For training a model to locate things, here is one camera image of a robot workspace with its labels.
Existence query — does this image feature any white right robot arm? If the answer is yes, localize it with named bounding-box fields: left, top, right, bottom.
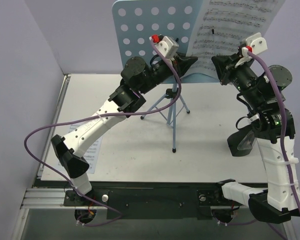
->
left=211, top=53, right=300, bottom=224

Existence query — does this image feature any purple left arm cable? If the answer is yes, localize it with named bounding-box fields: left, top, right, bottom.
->
left=23, top=41, right=183, bottom=228

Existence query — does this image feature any sheet music booklet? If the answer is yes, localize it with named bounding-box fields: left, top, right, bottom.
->
left=183, top=0, right=285, bottom=84

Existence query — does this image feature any light blue music stand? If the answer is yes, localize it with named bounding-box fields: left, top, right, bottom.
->
left=112, top=0, right=213, bottom=153

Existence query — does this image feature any black metronome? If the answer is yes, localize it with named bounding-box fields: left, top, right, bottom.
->
left=227, top=125, right=255, bottom=157

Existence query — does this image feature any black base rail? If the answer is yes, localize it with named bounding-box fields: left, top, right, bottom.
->
left=63, top=182, right=240, bottom=223

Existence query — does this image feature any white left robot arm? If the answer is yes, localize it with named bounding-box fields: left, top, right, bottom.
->
left=51, top=53, right=198, bottom=206

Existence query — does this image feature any aluminium frame rail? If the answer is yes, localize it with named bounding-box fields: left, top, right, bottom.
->
left=21, top=188, right=66, bottom=209

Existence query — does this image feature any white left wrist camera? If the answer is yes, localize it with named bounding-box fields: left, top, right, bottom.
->
left=149, top=34, right=179, bottom=60

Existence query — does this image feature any sheet music page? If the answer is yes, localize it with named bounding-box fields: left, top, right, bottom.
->
left=55, top=123, right=103, bottom=174

